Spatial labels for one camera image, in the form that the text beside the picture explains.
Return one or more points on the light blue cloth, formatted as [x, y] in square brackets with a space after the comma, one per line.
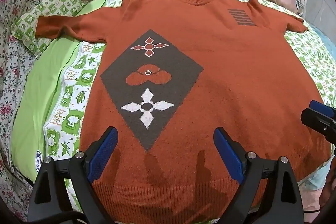
[313, 182]

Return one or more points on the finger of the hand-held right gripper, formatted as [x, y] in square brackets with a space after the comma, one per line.
[319, 119]

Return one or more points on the green checked pillow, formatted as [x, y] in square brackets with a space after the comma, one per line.
[56, 7]

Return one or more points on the green checked bed sheet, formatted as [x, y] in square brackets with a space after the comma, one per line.
[74, 98]

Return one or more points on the orange knit sweater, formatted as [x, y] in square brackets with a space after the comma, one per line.
[225, 77]

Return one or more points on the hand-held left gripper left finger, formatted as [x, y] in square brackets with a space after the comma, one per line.
[103, 153]

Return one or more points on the floral bed cover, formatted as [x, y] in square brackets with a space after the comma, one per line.
[11, 74]

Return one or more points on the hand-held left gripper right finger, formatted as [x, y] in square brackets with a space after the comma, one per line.
[227, 153]

